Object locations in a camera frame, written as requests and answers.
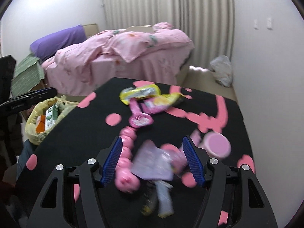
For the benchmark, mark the lilac paper wrapper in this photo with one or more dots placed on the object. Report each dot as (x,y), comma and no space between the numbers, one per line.
(153,163)

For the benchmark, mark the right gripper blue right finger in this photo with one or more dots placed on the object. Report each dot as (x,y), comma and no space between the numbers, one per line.
(193,160)

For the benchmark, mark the yellow white snack wrapper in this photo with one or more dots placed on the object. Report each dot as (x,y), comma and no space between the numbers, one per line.
(143,92)

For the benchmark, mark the beige pleated curtain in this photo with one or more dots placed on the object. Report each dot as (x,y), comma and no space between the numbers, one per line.
(208,23)

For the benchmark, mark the white plastic bag on floor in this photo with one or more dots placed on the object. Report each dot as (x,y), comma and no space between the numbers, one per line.
(221,69)

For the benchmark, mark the yellow pink snack packet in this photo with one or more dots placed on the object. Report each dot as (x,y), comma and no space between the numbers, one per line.
(161,103)

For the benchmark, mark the pink round lid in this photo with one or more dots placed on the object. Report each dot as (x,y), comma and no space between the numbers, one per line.
(216,145)

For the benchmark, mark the white wall socket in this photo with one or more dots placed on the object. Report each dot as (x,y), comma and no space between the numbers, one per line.
(269,23)

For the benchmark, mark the pink purple snack packet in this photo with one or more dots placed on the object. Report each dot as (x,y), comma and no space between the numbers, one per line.
(138,118)

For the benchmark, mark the pink bead string toy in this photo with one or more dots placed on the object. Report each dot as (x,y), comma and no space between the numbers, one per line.
(125,181)

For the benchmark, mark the green checked cloth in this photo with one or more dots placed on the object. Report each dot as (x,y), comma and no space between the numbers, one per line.
(27,75)

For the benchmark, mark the bed with pink duvet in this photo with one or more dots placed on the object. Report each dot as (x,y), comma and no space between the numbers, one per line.
(156,55)

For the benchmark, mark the green white milk carton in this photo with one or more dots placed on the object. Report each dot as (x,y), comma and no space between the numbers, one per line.
(51,116)

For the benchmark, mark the orange plastic bag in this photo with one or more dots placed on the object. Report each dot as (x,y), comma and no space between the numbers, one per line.
(40,124)

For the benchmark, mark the purple pillow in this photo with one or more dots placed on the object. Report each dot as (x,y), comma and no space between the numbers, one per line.
(48,45)

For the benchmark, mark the yellow plastic trash bag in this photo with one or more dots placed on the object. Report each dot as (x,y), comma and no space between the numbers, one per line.
(40,109)

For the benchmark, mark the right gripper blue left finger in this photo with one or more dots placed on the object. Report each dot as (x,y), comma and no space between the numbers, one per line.
(108,160)

